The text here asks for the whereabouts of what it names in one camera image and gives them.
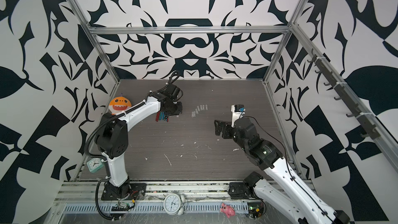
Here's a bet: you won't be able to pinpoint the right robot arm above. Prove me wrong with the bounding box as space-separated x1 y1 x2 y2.
214 117 350 224

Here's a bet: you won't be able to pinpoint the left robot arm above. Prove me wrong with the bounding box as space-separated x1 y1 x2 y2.
90 83 183 198

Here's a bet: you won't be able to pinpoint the orange shark plush toy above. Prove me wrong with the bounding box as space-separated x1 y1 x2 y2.
108 96 132 115

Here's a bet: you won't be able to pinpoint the green circuit board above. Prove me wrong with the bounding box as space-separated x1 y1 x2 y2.
246 202 266 219

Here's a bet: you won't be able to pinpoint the pink pig toy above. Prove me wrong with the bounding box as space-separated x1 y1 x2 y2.
220 203 236 218

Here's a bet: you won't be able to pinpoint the white alarm clock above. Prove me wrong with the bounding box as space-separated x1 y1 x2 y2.
163 193 187 216

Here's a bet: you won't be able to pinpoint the small teal square clock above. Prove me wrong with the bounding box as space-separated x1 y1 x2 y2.
86 158 104 173

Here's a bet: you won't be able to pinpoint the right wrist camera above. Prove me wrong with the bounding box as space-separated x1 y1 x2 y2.
231 104 245 127

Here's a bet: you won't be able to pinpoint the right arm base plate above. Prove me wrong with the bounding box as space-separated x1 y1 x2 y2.
228 182 257 200

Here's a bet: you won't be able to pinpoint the black corrugated cable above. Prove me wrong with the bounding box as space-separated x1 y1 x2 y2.
83 71 181 221

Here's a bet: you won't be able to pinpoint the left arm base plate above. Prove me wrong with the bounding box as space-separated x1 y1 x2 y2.
101 182 147 201

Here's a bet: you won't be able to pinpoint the left circuit board wires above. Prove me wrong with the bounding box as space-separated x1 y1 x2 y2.
111 200 136 213

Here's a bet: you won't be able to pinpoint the wall hook rack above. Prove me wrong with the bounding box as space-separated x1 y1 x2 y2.
309 54 381 140

